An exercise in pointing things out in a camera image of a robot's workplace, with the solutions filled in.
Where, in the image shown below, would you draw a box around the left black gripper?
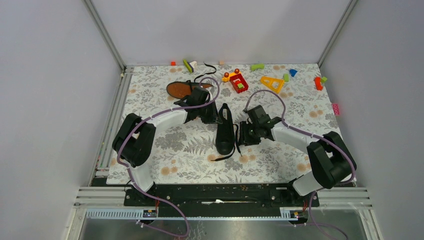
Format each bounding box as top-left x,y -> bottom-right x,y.
197,99 -> 222,124

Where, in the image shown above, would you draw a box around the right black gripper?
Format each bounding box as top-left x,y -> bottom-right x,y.
237,121 -> 261,147

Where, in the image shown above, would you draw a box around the black sneaker with laces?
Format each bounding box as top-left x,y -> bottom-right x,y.
211,103 -> 243,162

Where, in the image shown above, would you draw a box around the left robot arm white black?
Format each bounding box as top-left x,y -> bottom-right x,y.
112,86 -> 219,206

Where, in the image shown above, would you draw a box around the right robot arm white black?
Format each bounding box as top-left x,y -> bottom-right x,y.
237,105 -> 357,206

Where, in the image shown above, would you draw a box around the floral patterned table mat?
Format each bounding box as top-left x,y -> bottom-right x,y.
122,63 -> 340,184

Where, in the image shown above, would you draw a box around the overturned shoe orange sole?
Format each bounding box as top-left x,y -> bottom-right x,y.
166,63 -> 217,99

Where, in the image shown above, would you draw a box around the red duplo block assembly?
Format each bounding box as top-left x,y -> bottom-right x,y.
221,68 -> 249,94

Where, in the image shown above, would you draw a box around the green purple white toy blocks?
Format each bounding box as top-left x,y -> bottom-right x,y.
182,59 -> 198,74

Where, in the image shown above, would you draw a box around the green curved toy block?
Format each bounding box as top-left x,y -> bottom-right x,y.
250,63 -> 265,72

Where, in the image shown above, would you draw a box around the small green toy block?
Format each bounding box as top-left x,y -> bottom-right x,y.
283,73 -> 290,83

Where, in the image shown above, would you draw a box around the blue toy block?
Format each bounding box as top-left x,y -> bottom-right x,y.
289,69 -> 298,78

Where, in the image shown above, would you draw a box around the red and green toy blocks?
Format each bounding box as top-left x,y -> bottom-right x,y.
314,76 -> 328,91

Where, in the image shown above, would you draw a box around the pink lego brick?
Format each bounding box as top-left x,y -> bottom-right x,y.
332,103 -> 341,116

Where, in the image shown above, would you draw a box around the yellow triangular toy frame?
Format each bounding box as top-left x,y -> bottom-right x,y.
260,76 -> 285,94

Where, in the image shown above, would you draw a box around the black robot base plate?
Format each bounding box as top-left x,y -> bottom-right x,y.
90,177 -> 355,219

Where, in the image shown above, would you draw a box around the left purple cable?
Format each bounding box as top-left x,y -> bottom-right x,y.
116,76 -> 221,238

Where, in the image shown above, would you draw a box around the aluminium frame rails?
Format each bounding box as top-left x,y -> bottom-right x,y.
62,0 -> 385,240

